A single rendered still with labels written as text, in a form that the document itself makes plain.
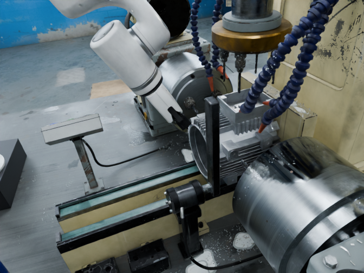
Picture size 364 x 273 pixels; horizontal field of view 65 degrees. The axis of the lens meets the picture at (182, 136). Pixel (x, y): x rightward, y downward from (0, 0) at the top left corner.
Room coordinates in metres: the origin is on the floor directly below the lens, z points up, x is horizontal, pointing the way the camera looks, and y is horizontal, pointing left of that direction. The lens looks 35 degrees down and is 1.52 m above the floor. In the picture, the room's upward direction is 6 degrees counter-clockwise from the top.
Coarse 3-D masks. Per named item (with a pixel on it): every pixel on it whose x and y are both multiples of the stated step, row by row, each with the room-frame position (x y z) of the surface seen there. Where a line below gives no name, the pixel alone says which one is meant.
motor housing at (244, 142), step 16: (192, 128) 0.69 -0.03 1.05; (224, 128) 0.61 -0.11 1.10; (256, 128) 0.63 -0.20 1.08; (192, 144) 0.70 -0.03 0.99; (240, 144) 0.58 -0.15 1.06; (256, 144) 0.59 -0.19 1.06; (272, 144) 0.60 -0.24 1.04; (224, 160) 0.55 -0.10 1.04; (240, 160) 0.57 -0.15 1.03; (224, 176) 0.55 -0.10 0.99
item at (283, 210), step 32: (256, 160) 0.43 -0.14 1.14; (288, 160) 0.40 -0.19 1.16; (320, 160) 0.38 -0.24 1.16; (256, 192) 0.37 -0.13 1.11; (288, 192) 0.34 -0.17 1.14; (320, 192) 0.32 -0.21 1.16; (352, 192) 0.30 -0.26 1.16; (256, 224) 0.34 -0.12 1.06; (288, 224) 0.29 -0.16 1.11; (320, 224) 0.28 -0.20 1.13; (352, 224) 0.27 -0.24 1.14; (288, 256) 0.27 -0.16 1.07
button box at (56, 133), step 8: (72, 120) 0.75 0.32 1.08; (80, 120) 0.76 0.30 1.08; (88, 120) 0.76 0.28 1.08; (96, 120) 0.76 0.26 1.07; (48, 128) 0.73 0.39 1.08; (56, 128) 0.73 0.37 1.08; (64, 128) 0.74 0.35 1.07; (72, 128) 0.74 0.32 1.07; (80, 128) 0.74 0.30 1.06; (88, 128) 0.74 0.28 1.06; (96, 128) 0.75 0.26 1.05; (48, 136) 0.71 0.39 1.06; (56, 136) 0.72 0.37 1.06; (64, 136) 0.72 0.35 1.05; (72, 136) 0.73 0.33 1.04; (48, 144) 0.72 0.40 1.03
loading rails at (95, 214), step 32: (96, 192) 0.60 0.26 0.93; (128, 192) 0.60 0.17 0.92; (160, 192) 0.62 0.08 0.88; (224, 192) 0.57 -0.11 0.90; (64, 224) 0.53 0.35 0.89; (96, 224) 0.49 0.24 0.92; (128, 224) 0.49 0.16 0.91; (160, 224) 0.51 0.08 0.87; (64, 256) 0.43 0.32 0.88; (96, 256) 0.45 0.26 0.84
